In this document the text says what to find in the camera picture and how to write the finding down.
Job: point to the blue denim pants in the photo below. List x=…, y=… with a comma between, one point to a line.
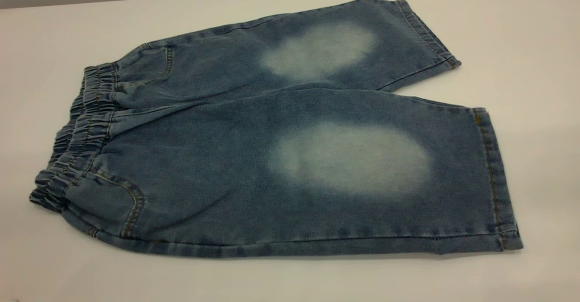
x=226, y=157

